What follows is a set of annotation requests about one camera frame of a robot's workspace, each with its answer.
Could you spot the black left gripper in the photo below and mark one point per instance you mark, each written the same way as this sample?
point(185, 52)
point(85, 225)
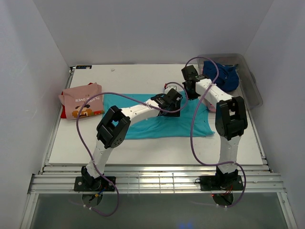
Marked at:
point(170, 109)

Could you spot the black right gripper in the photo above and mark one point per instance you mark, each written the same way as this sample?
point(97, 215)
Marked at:
point(189, 93)

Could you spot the teal t-shirt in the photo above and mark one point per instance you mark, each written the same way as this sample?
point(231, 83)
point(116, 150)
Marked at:
point(162, 126)

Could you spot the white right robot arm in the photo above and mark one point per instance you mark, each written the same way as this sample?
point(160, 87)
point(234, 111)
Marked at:
point(230, 124)

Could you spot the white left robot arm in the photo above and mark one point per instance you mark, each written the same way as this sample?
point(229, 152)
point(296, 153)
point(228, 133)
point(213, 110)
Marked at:
point(113, 128)

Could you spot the navy blue crumpled t-shirt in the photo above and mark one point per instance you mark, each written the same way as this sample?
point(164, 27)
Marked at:
point(228, 79)

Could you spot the pink crumpled t-shirt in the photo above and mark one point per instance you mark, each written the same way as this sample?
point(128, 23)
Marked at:
point(211, 108)

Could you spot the clear plastic bin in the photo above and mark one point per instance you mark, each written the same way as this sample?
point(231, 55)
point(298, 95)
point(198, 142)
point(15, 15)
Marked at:
point(247, 84)

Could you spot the folded pink printed t-shirt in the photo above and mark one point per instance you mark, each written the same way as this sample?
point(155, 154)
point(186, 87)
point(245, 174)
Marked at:
point(94, 106)

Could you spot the blue white label sticker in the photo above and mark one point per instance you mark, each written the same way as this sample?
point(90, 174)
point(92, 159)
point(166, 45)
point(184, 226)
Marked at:
point(83, 67)

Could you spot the folded red t-shirt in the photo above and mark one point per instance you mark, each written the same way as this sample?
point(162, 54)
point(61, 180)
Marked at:
point(73, 98)

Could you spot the aluminium frame rail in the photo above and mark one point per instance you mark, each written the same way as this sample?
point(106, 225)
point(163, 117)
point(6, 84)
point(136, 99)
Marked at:
point(152, 180)

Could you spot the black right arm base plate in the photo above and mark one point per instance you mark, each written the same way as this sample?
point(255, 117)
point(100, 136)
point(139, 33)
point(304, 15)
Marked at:
point(209, 183)

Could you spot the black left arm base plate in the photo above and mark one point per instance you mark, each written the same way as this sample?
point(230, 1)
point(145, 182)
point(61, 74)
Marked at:
point(104, 183)

